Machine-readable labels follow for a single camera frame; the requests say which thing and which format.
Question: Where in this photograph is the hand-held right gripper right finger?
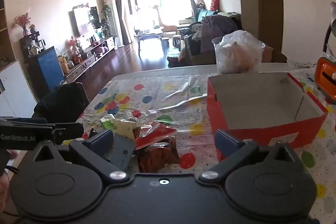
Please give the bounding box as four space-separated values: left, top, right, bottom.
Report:
198 130 302 184

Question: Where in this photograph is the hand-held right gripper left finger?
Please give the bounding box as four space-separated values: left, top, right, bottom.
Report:
33 130 134 184

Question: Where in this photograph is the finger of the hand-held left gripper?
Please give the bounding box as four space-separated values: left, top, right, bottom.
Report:
0 116 85 146

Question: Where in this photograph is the green white snack packet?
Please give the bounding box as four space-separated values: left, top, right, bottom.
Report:
100 114 117 132

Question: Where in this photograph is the white yellow snack packet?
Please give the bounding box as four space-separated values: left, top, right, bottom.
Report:
113 110 141 141

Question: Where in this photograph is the red white-lettered snack packet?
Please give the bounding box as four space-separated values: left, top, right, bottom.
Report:
134 120 177 151

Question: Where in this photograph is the orange red chips packet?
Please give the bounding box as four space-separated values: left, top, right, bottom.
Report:
136 136 181 173

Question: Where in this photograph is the white cardboard box red rim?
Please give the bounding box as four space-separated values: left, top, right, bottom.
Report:
206 72 328 153

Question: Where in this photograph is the black chair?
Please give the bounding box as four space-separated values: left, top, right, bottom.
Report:
31 81 90 125

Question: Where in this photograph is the white cabinet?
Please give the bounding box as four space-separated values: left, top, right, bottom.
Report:
0 60 37 118

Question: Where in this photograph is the blue cabinet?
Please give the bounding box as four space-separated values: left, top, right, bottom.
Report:
28 46 66 93

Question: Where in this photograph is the balloon print tablecloth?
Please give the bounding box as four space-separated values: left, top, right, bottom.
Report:
76 67 336 224

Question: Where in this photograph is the wooden TV cabinet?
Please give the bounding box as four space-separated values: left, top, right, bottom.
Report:
64 36 117 83

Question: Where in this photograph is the clear plastic container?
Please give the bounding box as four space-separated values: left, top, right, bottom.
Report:
211 30 267 75

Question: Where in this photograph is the black coffee machine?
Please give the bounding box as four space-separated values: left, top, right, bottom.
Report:
20 31 46 56

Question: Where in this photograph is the wooden chair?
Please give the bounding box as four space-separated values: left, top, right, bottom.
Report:
262 47 287 63

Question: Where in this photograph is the white plastic bag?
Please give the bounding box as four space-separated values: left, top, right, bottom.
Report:
219 30 263 73

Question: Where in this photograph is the television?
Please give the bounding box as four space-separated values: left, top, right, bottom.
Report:
69 6 101 37

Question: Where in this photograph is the pink flower vase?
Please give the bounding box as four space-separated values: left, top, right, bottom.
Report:
12 7 32 37

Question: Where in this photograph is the coffee table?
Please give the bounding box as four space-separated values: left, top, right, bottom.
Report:
134 27 164 50

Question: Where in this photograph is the purple grey clothing pile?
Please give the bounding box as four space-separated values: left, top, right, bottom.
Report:
201 15 243 56

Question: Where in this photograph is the green potted plant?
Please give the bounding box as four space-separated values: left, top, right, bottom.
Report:
100 4 113 37

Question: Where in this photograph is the white standing air conditioner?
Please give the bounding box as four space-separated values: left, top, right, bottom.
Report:
104 0 124 47

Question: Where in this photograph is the orange green desk organizer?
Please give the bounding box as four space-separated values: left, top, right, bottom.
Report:
314 56 336 105

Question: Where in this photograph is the teal sofa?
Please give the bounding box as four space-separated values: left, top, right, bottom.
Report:
196 9 218 24

